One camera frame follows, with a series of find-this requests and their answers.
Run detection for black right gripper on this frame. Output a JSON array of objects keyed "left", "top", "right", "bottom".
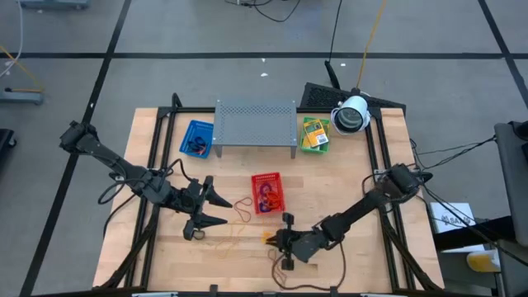
[{"left": 265, "top": 212, "right": 328, "bottom": 272}]

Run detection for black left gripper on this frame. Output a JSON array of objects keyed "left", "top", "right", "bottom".
[{"left": 164, "top": 175, "right": 233, "bottom": 242}]

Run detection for thin red rubber band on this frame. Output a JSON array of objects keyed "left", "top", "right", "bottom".
[{"left": 233, "top": 196, "right": 254, "bottom": 224}]

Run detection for red plastic basket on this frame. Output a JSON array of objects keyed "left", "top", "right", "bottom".
[{"left": 250, "top": 171, "right": 287, "bottom": 216}]

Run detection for long red rubber band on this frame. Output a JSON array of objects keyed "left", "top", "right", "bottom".
[{"left": 266, "top": 247, "right": 289, "bottom": 290}]

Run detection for yellow rubber band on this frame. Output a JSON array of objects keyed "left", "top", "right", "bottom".
[{"left": 213, "top": 221, "right": 248, "bottom": 260}]

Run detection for blue plastic basket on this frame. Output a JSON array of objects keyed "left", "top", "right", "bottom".
[{"left": 178, "top": 119, "right": 215, "bottom": 160}]

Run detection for grey perforated metal shelf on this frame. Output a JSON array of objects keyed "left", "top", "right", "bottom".
[{"left": 211, "top": 97, "right": 299, "bottom": 160}]

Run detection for green plastic basket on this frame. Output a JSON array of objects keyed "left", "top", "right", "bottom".
[{"left": 299, "top": 116, "right": 332, "bottom": 155}]

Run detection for black perforated panel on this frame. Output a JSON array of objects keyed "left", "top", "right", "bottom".
[{"left": 299, "top": 82, "right": 408, "bottom": 111}]

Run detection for white cardboard box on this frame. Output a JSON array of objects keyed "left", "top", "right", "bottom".
[{"left": 430, "top": 201, "right": 476, "bottom": 234}]

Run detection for yellow plastic object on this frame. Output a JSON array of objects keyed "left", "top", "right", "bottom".
[{"left": 466, "top": 249, "right": 501, "bottom": 273}]

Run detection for black floor object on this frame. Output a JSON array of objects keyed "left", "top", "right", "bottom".
[{"left": 0, "top": 128, "right": 17, "bottom": 150}]

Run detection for grey floor stand base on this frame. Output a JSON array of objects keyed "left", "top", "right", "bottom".
[
  {"left": 18, "top": 0, "right": 90, "bottom": 11},
  {"left": 0, "top": 87, "right": 45, "bottom": 106}
]

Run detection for grey side furniture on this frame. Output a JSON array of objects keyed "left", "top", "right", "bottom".
[{"left": 493, "top": 120, "right": 528, "bottom": 297}]

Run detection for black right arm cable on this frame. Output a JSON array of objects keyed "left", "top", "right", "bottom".
[{"left": 270, "top": 242, "right": 347, "bottom": 292}]

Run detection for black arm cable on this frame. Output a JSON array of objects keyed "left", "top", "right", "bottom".
[
  {"left": 270, "top": 242, "right": 347, "bottom": 292},
  {"left": 97, "top": 158, "right": 195, "bottom": 238}
]

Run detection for black aluminium frame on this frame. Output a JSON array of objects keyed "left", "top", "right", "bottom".
[{"left": 92, "top": 92, "right": 445, "bottom": 292}]

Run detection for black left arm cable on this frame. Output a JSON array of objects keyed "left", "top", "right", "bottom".
[{"left": 97, "top": 158, "right": 195, "bottom": 238}]

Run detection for black floor cables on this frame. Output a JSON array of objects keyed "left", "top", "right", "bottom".
[{"left": 224, "top": 0, "right": 302, "bottom": 23}]

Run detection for black hanging cable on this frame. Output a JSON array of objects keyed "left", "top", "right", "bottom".
[{"left": 323, "top": 0, "right": 344, "bottom": 90}]

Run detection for yellow hanging cable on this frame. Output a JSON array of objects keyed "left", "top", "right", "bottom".
[{"left": 355, "top": 0, "right": 389, "bottom": 90}]

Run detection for orange floor cable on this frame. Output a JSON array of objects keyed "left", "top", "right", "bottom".
[{"left": 0, "top": 44, "right": 45, "bottom": 92}]

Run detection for white floor cable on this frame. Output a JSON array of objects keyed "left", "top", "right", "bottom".
[{"left": 0, "top": 0, "right": 24, "bottom": 79}]

